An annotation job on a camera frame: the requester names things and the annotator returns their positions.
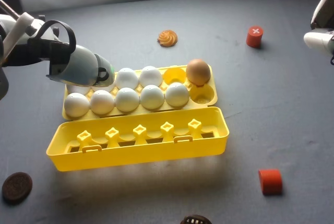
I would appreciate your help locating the grey table cloth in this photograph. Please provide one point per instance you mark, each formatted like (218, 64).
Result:
(261, 119)

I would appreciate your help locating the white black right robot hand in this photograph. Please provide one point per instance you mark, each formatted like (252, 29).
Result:
(83, 67)

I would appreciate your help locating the red cylinder with white cross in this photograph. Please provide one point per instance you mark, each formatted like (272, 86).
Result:
(254, 37)

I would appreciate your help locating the brown egg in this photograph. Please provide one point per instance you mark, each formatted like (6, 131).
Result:
(197, 71)

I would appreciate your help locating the dark chocolate toy cookie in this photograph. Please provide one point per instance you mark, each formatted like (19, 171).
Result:
(17, 187)

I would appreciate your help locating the brown lattice toy biscuit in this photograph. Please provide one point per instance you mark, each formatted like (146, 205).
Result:
(195, 220)

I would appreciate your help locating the yellow plastic egg box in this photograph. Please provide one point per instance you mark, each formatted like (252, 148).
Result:
(135, 140)

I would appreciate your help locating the red half-round block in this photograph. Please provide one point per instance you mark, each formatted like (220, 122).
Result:
(271, 182)

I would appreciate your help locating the swirl-shaped toy cookie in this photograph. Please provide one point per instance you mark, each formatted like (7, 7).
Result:
(167, 38)

